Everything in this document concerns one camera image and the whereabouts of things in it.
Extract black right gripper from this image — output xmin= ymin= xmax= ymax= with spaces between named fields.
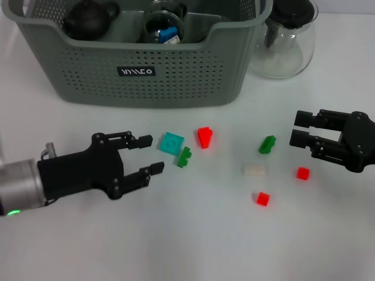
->
xmin=289 ymin=109 xmax=375 ymax=174

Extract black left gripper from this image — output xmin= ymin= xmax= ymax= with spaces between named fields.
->
xmin=36 ymin=130 xmax=166 ymax=201

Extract teal square toy block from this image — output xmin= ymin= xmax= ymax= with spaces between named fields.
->
xmin=159 ymin=131 xmax=185 ymax=155

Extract green toy brick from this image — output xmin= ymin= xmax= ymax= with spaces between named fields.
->
xmin=176 ymin=146 xmax=192 ymax=169
xmin=258 ymin=135 xmax=277 ymax=155

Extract blue square toy plate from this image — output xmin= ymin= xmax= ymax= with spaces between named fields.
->
xmin=158 ymin=26 xmax=179 ymax=44

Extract glass teacup black base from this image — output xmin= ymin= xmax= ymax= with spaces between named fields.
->
xmin=148 ymin=0 xmax=189 ymax=20
xmin=142 ymin=9 xmax=186 ymax=44

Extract red wedge toy block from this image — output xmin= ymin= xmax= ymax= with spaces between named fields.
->
xmin=197 ymin=126 xmax=214 ymax=150

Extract grey perforated storage basket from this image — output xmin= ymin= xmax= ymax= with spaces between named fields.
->
xmin=1 ymin=0 xmax=274 ymax=109

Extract glass teapot black lid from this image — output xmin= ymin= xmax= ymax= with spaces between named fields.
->
xmin=248 ymin=0 xmax=319 ymax=79

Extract black ceramic teapot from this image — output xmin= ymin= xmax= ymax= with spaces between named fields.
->
xmin=63 ymin=0 xmax=121 ymax=41

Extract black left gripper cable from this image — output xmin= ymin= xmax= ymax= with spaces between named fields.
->
xmin=40 ymin=142 xmax=59 ymax=161

